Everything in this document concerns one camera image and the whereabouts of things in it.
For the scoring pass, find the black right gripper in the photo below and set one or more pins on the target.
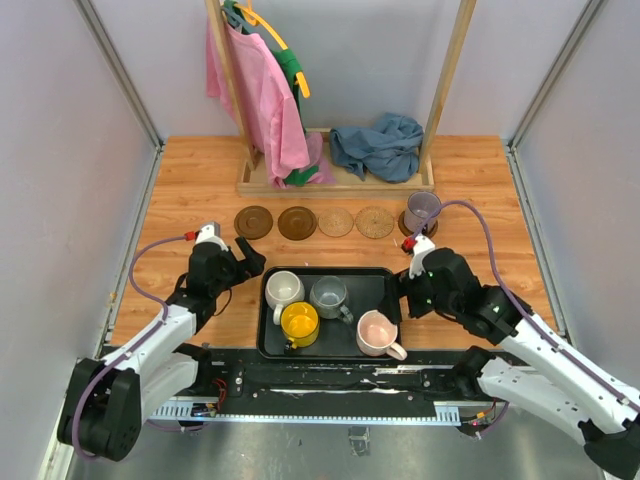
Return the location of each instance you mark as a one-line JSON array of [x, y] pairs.
[[400, 285]]

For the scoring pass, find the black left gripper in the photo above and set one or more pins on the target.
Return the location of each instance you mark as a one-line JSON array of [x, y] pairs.
[[247, 268]]

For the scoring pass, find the brown wooden coaster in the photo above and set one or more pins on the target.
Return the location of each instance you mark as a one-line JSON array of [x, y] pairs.
[[427, 231], [297, 223], [253, 222]]

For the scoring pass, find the woven rattan coaster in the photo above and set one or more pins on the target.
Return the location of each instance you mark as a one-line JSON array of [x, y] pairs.
[[374, 222], [335, 222]]

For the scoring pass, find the purple glass mug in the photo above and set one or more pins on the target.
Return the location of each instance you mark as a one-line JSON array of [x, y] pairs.
[[420, 205]]

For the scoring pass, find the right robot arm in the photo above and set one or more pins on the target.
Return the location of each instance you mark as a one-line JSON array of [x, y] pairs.
[[568, 391]]

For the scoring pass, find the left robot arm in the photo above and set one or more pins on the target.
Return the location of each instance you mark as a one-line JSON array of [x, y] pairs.
[[108, 400]]

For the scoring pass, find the white speckled mug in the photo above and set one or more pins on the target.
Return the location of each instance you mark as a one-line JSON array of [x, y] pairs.
[[282, 289]]

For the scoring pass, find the pink mug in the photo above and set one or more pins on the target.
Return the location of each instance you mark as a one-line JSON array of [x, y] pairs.
[[377, 336]]

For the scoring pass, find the grey mug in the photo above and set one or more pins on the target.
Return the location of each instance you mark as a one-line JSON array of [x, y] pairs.
[[329, 296]]

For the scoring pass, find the yellow mug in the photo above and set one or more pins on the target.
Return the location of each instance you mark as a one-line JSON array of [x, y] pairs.
[[300, 325]]

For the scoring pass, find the wooden clothes rack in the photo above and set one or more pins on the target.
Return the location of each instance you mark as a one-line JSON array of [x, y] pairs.
[[252, 178]]

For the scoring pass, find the blue crumpled cloth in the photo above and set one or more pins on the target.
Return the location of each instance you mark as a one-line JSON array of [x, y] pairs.
[[388, 150]]

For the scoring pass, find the pink shirt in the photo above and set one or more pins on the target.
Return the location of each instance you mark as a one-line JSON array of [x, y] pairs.
[[265, 100]]

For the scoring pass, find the green garment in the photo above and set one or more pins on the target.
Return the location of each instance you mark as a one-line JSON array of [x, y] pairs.
[[295, 75]]

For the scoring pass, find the yellow clothes hanger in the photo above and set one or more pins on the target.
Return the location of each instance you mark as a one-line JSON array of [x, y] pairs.
[[256, 19]]

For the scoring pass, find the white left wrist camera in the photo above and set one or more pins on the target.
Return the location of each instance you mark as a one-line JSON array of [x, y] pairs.
[[210, 233]]

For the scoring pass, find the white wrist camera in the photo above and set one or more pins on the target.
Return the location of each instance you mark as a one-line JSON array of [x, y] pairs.
[[420, 250], [210, 233]]

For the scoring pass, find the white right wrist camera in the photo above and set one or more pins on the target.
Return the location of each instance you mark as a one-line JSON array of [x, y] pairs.
[[420, 250]]

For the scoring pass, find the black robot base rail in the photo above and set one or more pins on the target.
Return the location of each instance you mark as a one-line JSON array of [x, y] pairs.
[[241, 382]]

